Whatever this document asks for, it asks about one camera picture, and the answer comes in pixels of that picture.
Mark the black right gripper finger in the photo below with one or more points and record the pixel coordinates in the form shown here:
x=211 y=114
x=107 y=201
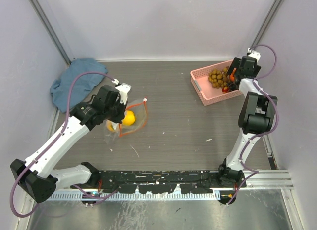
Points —
x=234 y=65
x=234 y=78

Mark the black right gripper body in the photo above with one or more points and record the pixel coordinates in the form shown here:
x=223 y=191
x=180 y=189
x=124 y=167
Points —
x=255 y=71

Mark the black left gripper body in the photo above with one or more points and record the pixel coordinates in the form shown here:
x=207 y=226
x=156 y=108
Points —
x=115 y=113

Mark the orange persimmon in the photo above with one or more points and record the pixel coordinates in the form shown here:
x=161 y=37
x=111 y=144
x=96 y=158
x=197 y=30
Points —
x=231 y=77

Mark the orange-yellow peach fruit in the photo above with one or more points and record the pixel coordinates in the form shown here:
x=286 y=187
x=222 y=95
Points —
x=109 y=126

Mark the yellow round fruit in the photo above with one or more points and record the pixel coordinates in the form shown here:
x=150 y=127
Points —
x=129 y=118

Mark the clear zip top bag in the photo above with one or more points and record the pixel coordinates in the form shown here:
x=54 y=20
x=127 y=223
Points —
x=139 y=108

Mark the dark grape bunch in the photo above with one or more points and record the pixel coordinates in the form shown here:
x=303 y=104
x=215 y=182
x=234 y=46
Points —
x=232 y=87

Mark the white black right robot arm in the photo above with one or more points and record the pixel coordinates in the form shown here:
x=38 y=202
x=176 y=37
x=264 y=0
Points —
x=258 y=117

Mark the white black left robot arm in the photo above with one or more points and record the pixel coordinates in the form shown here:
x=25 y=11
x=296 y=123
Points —
x=37 y=175

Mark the brown longan bunch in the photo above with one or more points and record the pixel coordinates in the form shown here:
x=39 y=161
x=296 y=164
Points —
x=219 y=78

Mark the pink perforated plastic basket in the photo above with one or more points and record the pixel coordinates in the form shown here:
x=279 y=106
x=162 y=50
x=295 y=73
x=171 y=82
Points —
x=206 y=92

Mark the blue cloth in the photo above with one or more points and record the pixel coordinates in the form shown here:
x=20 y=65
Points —
x=83 y=76

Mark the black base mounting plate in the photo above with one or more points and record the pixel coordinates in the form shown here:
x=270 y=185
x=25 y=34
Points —
x=159 y=182

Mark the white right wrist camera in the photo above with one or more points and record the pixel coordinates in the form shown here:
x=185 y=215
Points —
x=253 y=53

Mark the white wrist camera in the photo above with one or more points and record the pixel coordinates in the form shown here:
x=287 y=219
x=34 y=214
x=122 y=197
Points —
x=123 y=89
x=253 y=53

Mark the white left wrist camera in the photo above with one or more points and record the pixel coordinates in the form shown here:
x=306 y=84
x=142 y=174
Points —
x=123 y=89

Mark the aluminium frame post right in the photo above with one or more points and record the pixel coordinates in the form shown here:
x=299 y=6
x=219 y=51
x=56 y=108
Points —
x=266 y=22

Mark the aluminium frame post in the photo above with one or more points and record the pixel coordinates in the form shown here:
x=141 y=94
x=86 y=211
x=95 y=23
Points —
x=50 y=30
x=266 y=22

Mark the white slotted cable duct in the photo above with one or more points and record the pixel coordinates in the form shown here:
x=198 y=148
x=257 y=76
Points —
x=176 y=195

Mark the aluminium frame post left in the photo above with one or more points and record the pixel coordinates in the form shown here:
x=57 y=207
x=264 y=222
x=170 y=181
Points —
x=50 y=30

